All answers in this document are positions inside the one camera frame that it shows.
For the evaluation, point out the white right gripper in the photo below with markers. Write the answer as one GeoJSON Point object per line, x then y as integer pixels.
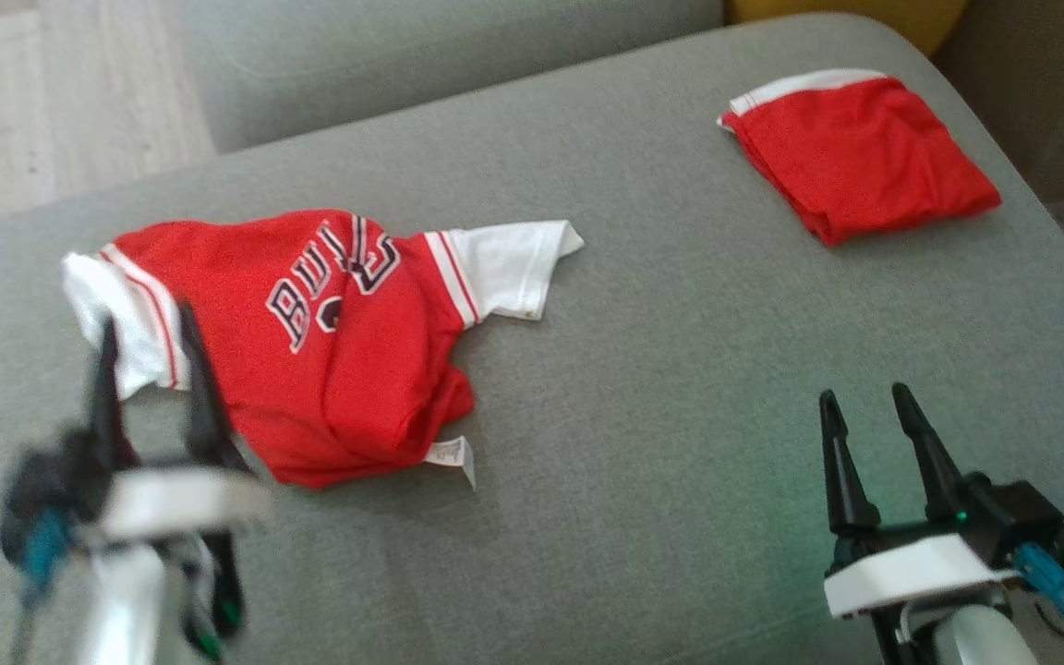
{"type": "Point", "coordinates": [911, 573]}

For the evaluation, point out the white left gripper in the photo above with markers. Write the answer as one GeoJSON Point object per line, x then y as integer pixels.
{"type": "Point", "coordinates": [181, 503]}

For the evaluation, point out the red Bulls 23 jersey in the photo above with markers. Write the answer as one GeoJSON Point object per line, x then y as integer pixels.
{"type": "Point", "coordinates": [356, 388]}

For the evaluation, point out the red garment with white band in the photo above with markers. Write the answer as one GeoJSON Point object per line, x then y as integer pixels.
{"type": "Point", "coordinates": [864, 157]}

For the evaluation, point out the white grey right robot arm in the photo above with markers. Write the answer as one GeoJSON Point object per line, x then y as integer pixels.
{"type": "Point", "coordinates": [985, 642]}

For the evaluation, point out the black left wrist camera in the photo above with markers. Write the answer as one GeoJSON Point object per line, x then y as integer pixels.
{"type": "Point", "coordinates": [42, 480]}

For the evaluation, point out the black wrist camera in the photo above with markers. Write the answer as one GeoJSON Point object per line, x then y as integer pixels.
{"type": "Point", "coordinates": [42, 480]}
{"type": "Point", "coordinates": [1021, 517]}

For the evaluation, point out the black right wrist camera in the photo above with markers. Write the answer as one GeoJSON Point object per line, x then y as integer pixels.
{"type": "Point", "coordinates": [1021, 517]}

